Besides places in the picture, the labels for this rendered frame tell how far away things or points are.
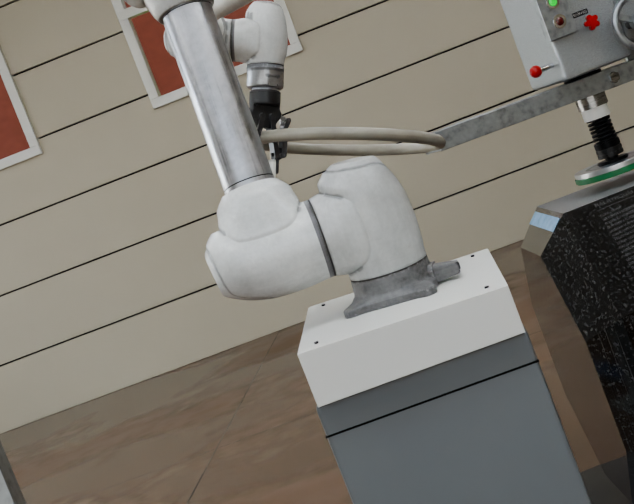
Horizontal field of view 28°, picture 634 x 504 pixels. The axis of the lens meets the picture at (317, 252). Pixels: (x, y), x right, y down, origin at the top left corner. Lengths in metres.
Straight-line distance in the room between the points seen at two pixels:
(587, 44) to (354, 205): 1.14
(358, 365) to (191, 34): 0.71
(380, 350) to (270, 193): 0.37
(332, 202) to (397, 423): 0.42
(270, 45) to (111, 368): 6.90
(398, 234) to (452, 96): 6.99
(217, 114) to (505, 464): 0.83
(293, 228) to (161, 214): 7.20
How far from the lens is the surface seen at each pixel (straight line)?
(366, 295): 2.35
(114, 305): 9.64
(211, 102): 2.39
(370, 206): 2.30
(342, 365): 2.21
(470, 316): 2.19
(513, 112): 3.22
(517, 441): 2.27
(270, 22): 3.02
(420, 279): 2.34
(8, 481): 2.59
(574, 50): 3.25
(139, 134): 9.48
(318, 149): 3.34
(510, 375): 2.24
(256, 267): 2.29
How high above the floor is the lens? 1.24
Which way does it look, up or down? 5 degrees down
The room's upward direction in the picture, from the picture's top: 21 degrees counter-clockwise
